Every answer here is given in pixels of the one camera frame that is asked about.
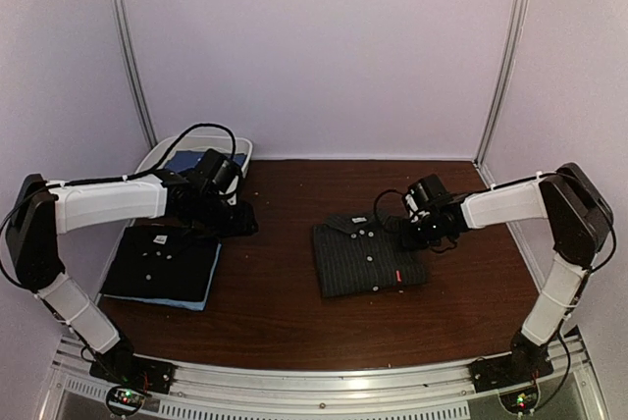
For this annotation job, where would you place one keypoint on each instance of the right aluminium frame post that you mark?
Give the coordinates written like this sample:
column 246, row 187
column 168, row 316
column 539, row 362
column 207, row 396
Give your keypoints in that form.
column 514, row 30

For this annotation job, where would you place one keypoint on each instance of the black shirt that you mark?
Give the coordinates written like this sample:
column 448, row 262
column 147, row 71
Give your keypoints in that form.
column 142, row 237

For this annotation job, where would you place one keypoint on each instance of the left aluminium frame post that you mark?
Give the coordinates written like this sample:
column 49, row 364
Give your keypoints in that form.
column 131, row 69

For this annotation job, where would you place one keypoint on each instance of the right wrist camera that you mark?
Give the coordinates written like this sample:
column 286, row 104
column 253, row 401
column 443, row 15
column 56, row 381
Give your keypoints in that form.
column 414, row 213

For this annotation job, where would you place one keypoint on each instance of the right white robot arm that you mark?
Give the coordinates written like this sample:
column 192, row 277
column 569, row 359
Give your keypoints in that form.
column 477, row 293

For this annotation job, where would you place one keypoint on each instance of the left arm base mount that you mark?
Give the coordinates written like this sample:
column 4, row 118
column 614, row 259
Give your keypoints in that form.
column 135, row 378

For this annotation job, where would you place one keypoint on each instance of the aluminium front rail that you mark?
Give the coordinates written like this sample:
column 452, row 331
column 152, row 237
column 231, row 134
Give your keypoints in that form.
column 437, row 391

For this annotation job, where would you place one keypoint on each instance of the blue patterned shirt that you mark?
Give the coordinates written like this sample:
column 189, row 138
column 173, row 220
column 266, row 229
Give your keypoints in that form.
column 185, row 160

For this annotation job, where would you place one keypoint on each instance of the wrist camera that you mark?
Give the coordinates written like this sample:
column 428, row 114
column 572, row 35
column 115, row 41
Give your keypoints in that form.
column 233, row 192
column 414, row 213

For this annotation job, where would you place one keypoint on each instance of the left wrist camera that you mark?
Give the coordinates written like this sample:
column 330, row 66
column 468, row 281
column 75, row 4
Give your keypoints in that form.
column 233, row 192

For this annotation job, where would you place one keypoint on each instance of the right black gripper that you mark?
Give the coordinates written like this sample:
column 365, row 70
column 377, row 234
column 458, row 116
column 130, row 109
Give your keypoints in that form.
column 408, row 240

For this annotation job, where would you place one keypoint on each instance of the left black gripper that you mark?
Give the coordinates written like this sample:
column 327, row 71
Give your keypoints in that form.
column 241, row 226

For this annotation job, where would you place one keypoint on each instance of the dark pinstriped long sleeve shirt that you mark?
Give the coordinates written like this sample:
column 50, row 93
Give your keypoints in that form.
column 354, row 254

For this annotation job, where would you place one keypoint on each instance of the aluminium frame post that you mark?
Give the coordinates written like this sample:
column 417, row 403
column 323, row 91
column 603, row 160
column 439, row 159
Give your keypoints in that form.
column 514, row 30
column 131, row 69

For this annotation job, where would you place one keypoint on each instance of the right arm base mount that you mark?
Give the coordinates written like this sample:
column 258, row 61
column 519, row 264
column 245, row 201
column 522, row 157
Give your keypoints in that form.
column 514, row 375

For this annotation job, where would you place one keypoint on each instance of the white plastic basin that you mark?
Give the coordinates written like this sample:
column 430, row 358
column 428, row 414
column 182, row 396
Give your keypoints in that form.
column 197, row 141

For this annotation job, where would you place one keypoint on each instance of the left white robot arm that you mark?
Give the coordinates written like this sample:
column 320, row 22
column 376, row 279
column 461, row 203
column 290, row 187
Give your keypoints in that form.
column 47, row 213

